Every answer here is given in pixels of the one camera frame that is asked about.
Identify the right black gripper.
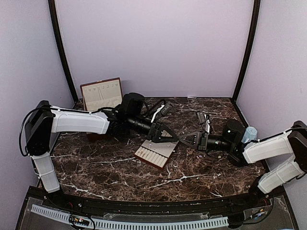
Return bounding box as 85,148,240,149
178,131,235,152

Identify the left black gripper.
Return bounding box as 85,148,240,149
128,114,179,144

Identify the beige jewelry tray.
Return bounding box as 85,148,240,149
133,140,178,170

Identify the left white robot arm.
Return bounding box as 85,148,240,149
19,92,178,209

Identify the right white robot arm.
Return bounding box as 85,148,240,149
179,119,307,208

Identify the wooden jewelry box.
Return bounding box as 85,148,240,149
80,77,125,142

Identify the light blue plastic cup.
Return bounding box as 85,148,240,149
241,126,258,143

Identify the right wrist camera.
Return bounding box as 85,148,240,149
196,111,211,134

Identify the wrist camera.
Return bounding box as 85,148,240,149
196,111,211,134
151,102,174,123

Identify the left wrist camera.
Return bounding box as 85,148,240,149
151,102,174,123

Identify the black front rail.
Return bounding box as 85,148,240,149
26,186,272,216

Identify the white slotted cable duct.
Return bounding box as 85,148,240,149
30,205,229,230

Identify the right black frame post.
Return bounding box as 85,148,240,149
231,0,261,104

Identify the black frame post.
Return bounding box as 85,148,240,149
48,0,79,103
231,0,261,104

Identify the left black frame post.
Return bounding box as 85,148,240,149
48,0,79,103

